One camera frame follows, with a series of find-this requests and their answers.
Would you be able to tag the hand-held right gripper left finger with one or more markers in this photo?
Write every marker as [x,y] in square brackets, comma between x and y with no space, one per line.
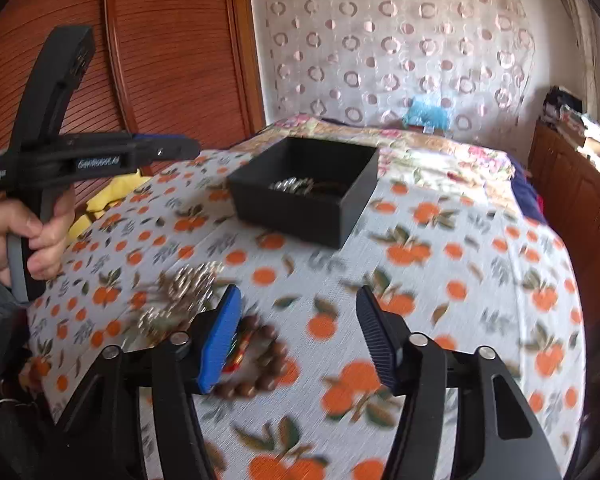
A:
[222,340]

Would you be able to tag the yellow plush toy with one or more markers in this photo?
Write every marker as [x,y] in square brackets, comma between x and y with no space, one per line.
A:
[110,200]

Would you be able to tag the sheer circle pattern curtain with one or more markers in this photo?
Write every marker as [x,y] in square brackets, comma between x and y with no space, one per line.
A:
[380,50]

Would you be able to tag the wooden cabinet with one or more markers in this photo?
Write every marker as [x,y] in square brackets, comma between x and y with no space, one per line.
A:
[575,210]

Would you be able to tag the floral quilt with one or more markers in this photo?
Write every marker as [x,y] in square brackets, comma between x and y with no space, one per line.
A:
[430,150]

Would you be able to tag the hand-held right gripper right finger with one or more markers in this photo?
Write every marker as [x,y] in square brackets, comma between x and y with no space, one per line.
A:
[375,330]

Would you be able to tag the person's left hand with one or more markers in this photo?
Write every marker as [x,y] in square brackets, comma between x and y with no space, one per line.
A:
[55,240]

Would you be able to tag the wooden slatted wardrobe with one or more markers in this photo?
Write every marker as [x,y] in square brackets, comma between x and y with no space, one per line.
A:
[170,45]

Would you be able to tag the pile of folded clothes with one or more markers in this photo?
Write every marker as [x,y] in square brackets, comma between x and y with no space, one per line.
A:
[560,102]

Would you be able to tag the stack of boxes and cloths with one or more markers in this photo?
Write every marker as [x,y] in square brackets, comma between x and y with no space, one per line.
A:
[592,135]

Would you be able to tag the black jewelry box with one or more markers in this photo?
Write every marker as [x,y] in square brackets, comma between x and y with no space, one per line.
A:
[290,210]

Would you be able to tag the orange print tablecloth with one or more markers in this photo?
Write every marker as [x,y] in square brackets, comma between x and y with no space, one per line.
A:
[455,310]

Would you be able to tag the blue plastic bag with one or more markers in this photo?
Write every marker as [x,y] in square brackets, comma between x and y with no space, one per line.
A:
[427,112]

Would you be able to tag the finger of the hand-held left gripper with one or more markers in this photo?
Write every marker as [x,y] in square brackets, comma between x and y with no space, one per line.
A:
[157,136]
[177,150]

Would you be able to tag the dark blue blanket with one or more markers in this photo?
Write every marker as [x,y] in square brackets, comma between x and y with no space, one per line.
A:
[527,195]

